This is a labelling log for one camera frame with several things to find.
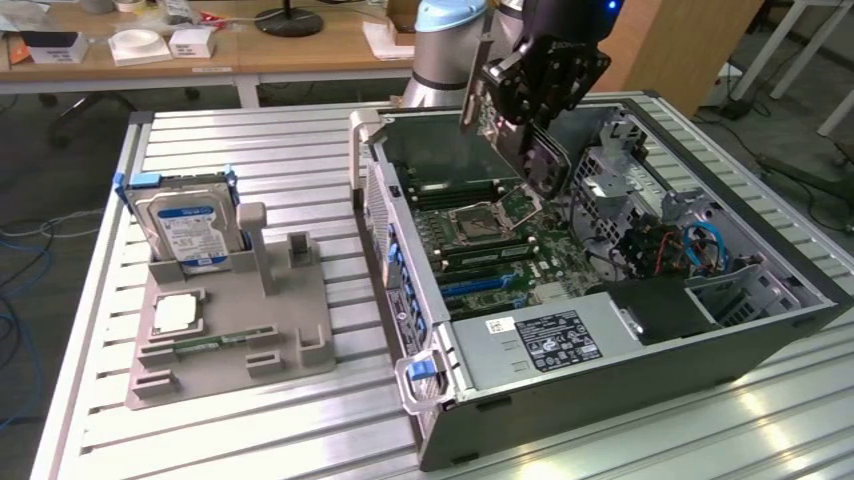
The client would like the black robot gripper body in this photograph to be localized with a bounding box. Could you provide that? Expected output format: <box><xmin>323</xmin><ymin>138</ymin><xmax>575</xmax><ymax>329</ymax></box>
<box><xmin>512</xmin><ymin>0</ymin><xmax>619</xmax><ymax>101</ymax></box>

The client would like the graphics card with metal bracket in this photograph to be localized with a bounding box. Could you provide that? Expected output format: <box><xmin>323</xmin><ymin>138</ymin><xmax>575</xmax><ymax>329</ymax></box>
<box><xmin>458</xmin><ymin>19</ymin><xmax>574</xmax><ymax>202</ymax></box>

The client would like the long PCIe expansion slot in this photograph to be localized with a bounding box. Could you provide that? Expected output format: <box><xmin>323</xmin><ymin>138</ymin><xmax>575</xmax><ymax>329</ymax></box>
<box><xmin>439</xmin><ymin>274</ymin><xmax>510</xmax><ymax>299</ymax></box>

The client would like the wooden cabinet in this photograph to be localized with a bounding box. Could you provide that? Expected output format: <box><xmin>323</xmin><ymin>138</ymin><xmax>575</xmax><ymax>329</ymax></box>
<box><xmin>595</xmin><ymin>0</ymin><xmax>766</xmax><ymax>109</ymax></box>

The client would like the flat white box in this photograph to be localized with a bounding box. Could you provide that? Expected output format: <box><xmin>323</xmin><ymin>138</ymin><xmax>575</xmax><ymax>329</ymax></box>
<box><xmin>362</xmin><ymin>20</ymin><xmax>419</xmax><ymax>62</ymax></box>

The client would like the brown cardboard box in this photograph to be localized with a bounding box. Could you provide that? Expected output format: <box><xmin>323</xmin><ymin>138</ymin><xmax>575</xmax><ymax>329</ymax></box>
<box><xmin>386</xmin><ymin>0</ymin><xmax>420</xmax><ymax>35</ymax></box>

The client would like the metal disk bay cage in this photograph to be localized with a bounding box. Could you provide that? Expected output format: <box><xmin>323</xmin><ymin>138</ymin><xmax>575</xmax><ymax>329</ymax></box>
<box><xmin>566</xmin><ymin>115</ymin><xmax>672</xmax><ymax>251</ymax></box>

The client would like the metal socket cover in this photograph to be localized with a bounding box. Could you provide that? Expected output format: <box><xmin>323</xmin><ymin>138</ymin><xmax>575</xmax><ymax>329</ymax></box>
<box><xmin>494</xmin><ymin>187</ymin><xmax>546</xmax><ymax>224</ymax></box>

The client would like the CPU socket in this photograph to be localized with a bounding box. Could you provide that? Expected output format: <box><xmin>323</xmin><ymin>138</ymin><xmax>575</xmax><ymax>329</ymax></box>
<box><xmin>447</xmin><ymin>202</ymin><xmax>515</xmax><ymax>247</ymax></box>

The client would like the wooden desk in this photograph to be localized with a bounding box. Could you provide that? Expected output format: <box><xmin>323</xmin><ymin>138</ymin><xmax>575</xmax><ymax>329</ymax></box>
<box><xmin>0</xmin><ymin>0</ymin><xmax>606</xmax><ymax>109</ymax></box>

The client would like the green motherboard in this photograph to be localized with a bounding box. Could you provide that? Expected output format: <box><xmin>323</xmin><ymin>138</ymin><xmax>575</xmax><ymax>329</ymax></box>
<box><xmin>392</xmin><ymin>159</ymin><xmax>606</xmax><ymax>321</ymax></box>

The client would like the installed RAM stick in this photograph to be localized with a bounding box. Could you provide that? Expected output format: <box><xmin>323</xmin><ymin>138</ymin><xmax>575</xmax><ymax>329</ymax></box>
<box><xmin>436</xmin><ymin>239</ymin><xmax>539</xmax><ymax>271</ymax></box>

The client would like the black round stand base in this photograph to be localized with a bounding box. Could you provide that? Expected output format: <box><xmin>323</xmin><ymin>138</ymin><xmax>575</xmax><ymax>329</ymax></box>
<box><xmin>253</xmin><ymin>0</ymin><xmax>325</xmax><ymax>38</ymax></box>

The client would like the black floor stand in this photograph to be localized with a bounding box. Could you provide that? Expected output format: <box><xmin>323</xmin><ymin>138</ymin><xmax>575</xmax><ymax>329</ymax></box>
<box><xmin>756</xmin><ymin>149</ymin><xmax>854</xmax><ymax>201</ymax></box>

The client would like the small white labelled box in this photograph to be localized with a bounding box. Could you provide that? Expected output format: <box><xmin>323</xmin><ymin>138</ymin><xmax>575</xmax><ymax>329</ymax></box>
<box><xmin>167</xmin><ymin>27</ymin><xmax>219</xmax><ymax>59</ymax></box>

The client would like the grey power supply unit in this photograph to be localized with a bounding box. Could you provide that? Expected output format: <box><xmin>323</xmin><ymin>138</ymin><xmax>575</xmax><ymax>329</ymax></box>
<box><xmin>451</xmin><ymin>292</ymin><xmax>646</xmax><ymax>392</ymax></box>

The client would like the white tape holder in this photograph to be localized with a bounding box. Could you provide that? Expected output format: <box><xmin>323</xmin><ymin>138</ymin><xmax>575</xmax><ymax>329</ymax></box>
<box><xmin>107</xmin><ymin>28</ymin><xmax>175</xmax><ymax>67</ymax></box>

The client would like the hard disk with blue rails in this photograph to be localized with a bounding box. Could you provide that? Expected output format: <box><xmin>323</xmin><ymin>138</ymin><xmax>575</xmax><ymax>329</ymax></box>
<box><xmin>113</xmin><ymin>163</ymin><xmax>243</xmax><ymax>275</ymax></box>

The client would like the open dark PC case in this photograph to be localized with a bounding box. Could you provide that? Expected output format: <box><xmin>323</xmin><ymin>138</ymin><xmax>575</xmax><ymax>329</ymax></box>
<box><xmin>348</xmin><ymin>89</ymin><xmax>854</xmax><ymax>474</ymax></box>

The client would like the black office chair base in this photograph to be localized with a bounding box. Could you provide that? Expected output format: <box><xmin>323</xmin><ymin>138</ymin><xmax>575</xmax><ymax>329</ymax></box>
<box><xmin>39</xmin><ymin>89</ymin><xmax>201</xmax><ymax>147</ymax></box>

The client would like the grey parts rack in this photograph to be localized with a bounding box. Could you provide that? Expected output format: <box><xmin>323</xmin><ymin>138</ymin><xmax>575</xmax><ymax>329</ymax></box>
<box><xmin>124</xmin><ymin>201</ymin><xmax>340</xmax><ymax>412</ymax></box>

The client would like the silver CPU chip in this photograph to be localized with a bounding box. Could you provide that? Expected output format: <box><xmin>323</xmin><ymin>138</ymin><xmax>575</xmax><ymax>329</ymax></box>
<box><xmin>151</xmin><ymin>294</ymin><xmax>203</xmax><ymax>332</ymax></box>

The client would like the white box with dark lid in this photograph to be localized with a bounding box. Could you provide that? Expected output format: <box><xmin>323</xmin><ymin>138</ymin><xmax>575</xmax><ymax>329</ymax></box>
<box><xmin>25</xmin><ymin>30</ymin><xmax>89</xmax><ymax>65</ymax></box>

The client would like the green loose RAM stick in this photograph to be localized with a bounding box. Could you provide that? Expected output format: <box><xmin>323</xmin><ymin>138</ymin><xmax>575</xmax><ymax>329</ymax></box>
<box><xmin>165</xmin><ymin>333</ymin><xmax>255</xmax><ymax>354</ymax></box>

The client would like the white table frame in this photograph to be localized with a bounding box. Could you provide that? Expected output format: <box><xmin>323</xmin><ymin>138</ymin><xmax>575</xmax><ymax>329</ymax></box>
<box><xmin>728</xmin><ymin>0</ymin><xmax>854</xmax><ymax>137</ymax></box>

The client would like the red wire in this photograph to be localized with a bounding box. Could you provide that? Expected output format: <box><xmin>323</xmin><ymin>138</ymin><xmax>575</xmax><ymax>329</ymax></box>
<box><xmin>652</xmin><ymin>232</ymin><xmax>683</xmax><ymax>274</ymax></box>

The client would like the blue data wire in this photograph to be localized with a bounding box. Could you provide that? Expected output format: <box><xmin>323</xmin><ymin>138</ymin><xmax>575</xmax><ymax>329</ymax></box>
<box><xmin>683</xmin><ymin>221</ymin><xmax>732</xmax><ymax>275</ymax></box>

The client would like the grey case handle blue latch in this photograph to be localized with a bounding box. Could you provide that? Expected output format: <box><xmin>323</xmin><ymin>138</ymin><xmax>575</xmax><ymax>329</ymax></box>
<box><xmin>395</xmin><ymin>349</ymin><xmax>456</xmax><ymax>414</ymax></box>

